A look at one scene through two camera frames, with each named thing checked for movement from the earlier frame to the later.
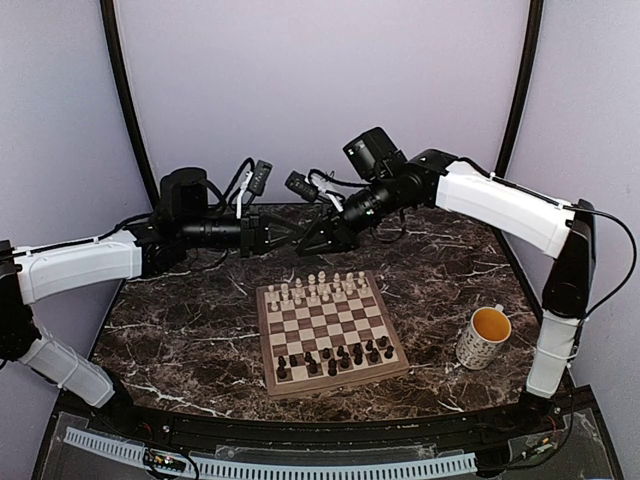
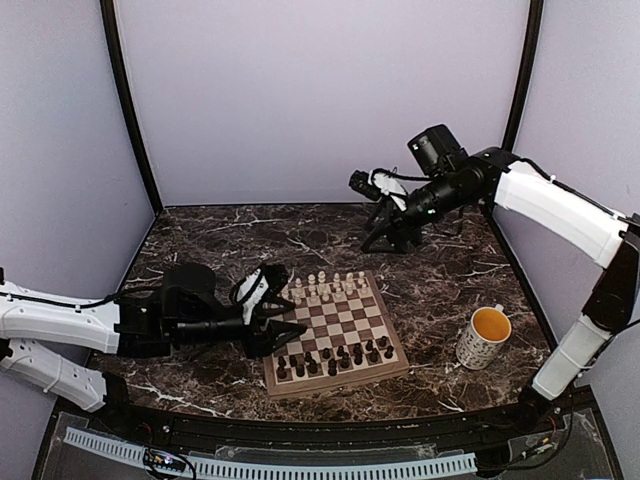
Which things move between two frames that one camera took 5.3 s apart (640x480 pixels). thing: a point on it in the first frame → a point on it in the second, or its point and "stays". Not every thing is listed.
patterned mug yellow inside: x=489 y=328 stays
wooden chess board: x=326 y=333 stays
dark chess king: x=332 y=371 stays
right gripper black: x=340 y=235 → x=391 y=224
